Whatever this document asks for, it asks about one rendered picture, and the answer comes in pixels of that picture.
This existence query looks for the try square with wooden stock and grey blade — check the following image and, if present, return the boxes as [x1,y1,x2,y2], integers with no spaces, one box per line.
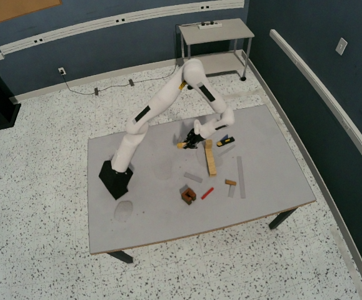
[226,180,236,198]

